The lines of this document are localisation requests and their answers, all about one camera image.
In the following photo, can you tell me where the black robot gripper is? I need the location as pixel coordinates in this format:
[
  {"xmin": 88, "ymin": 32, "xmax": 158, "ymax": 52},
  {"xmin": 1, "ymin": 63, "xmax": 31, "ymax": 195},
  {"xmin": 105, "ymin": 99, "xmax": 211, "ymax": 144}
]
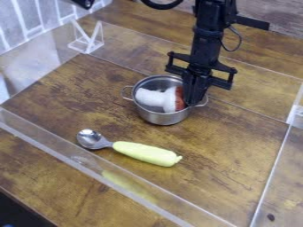
[{"xmin": 166, "ymin": 0, "xmax": 238, "ymax": 106}]

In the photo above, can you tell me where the red and white plush mushroom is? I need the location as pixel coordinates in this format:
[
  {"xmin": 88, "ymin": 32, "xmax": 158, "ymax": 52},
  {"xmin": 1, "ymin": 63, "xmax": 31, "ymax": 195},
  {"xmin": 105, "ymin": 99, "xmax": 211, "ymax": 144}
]
[{"xmin": 135, "ymin": 86, "xmax": 186, "ymax": 113}]

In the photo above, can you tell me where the small silver metal pot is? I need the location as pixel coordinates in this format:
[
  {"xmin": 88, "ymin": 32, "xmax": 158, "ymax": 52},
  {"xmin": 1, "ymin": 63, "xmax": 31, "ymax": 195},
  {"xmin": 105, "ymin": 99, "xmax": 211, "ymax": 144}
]
[{"xmin": 120, "ymin": 74, "xmax": 210, "ymax": 126}]

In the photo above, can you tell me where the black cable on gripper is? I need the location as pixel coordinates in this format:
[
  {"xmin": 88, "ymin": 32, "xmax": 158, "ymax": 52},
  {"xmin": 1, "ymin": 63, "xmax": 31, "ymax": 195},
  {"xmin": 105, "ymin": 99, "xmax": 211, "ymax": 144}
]
[{"xmin": 140, "ymin": 0, "xmax": 244, "ymax": 53}]

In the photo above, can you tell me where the clear acrylic triangular bracket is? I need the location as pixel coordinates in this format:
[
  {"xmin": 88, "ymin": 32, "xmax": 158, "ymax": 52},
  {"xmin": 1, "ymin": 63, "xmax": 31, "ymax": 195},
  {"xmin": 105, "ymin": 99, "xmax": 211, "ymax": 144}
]
[{"xmin": 68, "ymin": 20, "xmax": 104, "ymax": 54}]

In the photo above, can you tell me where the spoon with yellow handle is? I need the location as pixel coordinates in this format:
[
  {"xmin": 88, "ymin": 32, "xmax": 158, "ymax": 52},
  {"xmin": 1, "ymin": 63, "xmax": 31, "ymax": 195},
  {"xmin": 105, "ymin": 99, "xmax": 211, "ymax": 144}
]
[{"xmin": 76, "ymin": 129, "xmax": 183, "ymax": 167}]

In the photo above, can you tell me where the clear acrylic enclosure wall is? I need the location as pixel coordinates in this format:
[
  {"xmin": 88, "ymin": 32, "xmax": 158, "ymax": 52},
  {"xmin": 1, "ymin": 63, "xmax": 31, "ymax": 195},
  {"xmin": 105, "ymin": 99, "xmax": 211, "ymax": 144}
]
[{"xmin": 0, "ymin": 22, "xmax": 303, "ymax": 227}]

